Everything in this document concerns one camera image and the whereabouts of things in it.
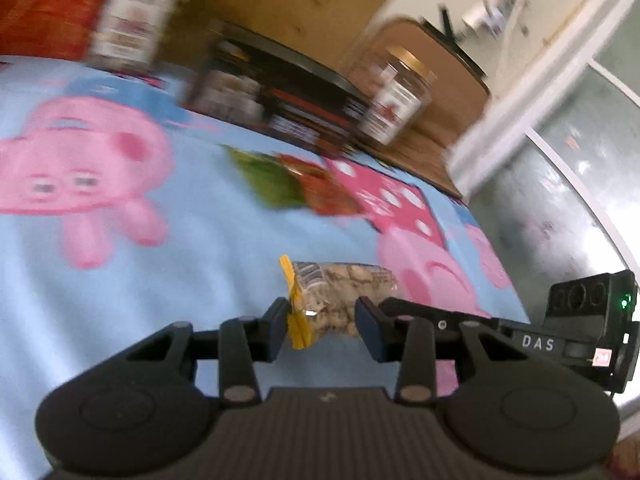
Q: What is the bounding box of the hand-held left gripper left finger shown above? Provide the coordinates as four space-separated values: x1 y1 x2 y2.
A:
125 297 289 407

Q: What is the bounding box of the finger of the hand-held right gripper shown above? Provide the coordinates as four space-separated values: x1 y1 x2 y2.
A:
379 297 503 335

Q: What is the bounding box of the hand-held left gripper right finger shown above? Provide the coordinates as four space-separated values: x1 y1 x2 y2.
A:
354 296 567 404

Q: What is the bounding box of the clear nut packet yellow edge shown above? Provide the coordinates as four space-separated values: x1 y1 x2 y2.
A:
278 255 402 351

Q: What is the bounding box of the blue cartoon printed blanket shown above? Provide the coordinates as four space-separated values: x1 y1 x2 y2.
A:
0 54 532 480

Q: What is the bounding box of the red candy packet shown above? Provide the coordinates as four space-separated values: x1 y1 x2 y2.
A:
277 154 362 217

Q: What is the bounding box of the green snack packet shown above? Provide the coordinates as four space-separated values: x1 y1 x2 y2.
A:
224 146 307 211

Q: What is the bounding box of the brown cushion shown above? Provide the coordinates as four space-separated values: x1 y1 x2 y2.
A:
342 17 493 198

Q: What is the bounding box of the white glass door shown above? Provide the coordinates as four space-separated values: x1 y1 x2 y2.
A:
444 0 640 273

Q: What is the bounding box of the small nut jar gold lid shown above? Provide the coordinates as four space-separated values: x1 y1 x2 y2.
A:
356 45 439 147

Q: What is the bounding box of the black carton box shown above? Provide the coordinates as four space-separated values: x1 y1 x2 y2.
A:
184 24 372 157

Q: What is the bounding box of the large clear nut jar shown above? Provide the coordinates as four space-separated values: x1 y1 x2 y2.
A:
89 0 198 73

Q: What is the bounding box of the red gift box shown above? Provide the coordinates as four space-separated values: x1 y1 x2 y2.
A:
0 0 121 58

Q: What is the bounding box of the white wall charger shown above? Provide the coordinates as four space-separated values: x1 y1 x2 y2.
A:
461 0 532 37

